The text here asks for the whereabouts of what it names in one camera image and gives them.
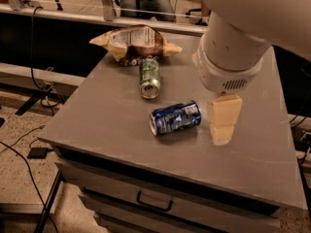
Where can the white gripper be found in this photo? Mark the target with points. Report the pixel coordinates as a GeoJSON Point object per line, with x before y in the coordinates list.
{"type": "Point", "coordinates": [224, 77]}

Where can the blue pepsi can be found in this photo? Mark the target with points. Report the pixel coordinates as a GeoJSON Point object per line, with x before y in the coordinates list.
{"type": "Point", "coordinates": [174, 118]}

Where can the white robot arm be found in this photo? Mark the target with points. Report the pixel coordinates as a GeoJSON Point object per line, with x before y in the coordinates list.
{"type": "Point", "coordinates": [230, 52]}

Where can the green soda can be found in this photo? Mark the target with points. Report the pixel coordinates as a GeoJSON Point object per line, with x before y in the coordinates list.
{"type": "Point", "coordinates": [150, 80]}

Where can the grey drawer cabinet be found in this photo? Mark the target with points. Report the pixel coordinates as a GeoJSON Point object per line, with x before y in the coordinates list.
{"type": "Point", "coordinates": [104, 146]}

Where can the person bare legs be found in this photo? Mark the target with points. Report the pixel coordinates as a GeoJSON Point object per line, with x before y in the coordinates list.
{"type": "Point", "coordinates": [205, 13]}

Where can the crumpled chip bag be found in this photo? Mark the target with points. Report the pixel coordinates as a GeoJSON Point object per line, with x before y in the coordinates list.
{"type": "Point", "coordinates": [130, 45]}

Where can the seated person in jeans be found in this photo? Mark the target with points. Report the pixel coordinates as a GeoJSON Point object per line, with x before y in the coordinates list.
{"type": "Point", "coordinates": [146, 9]}

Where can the black power adapter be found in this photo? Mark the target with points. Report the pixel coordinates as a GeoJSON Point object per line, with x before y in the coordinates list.
{"type": "Point", "coordinates": [37, 153]}

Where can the black drawer handle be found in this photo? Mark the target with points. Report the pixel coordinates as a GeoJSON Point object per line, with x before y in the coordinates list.
{"type": "Point", "coordinates": [154, 200]}

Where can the metal railing post left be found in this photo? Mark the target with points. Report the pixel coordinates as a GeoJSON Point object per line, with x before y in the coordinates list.
{"type": "Point", "coordinates": [108, 10]}

